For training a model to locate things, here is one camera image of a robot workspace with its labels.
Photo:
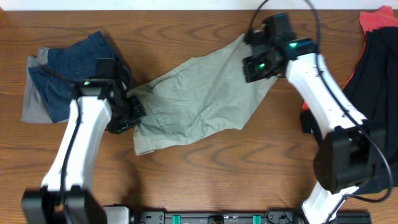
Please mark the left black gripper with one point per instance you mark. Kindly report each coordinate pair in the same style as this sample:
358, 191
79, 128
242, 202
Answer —
138, 112

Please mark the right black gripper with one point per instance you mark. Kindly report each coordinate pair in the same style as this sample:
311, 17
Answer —
249, 73

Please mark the khaki shorts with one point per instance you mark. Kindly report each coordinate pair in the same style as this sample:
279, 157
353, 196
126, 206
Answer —
200, 97

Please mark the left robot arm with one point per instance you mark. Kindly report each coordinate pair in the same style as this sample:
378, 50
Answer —
98, 105

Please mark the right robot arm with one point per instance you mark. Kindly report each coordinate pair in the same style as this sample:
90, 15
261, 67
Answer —
350, 150

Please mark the folded navy blue shorts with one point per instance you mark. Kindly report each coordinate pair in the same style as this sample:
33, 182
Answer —
76, 62

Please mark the folded grey shorts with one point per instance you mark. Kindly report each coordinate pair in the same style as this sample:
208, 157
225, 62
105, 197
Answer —
34, 110

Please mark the black garment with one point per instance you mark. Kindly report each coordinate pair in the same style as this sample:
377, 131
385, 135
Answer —
390, 143

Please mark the red garment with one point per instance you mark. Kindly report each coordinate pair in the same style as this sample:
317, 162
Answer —
374, 20

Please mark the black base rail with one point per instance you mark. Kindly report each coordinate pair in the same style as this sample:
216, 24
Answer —
217, 217

